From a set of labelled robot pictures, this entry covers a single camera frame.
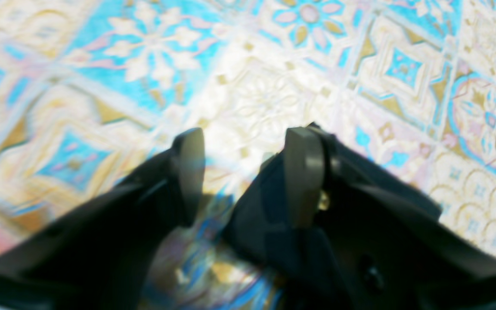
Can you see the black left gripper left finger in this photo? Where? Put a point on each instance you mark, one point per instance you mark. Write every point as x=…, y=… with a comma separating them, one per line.
x=97, y=256

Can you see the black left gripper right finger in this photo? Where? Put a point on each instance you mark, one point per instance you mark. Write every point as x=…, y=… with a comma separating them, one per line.
x=387, y=253

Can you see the black t-shirt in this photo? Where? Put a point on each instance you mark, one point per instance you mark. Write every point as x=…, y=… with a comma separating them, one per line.
x=280, y=220

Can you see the patterned tablecloth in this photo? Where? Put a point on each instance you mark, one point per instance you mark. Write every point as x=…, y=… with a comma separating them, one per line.
x=91, y=88

